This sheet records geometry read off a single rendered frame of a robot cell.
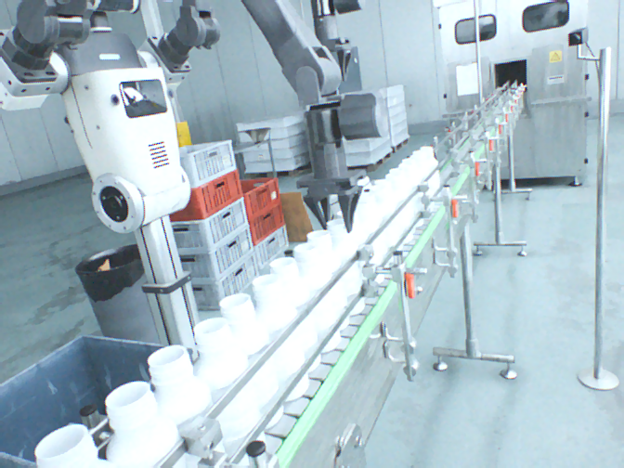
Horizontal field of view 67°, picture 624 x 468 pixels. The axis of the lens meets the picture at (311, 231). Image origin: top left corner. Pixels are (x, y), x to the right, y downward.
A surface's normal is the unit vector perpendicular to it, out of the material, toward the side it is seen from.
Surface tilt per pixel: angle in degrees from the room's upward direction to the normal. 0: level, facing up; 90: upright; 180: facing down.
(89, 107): 90
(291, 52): 89
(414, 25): 90
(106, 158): 101
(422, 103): 90
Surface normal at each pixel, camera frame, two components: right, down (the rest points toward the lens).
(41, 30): -0.42, 0.32
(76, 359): 0.90, -0.01
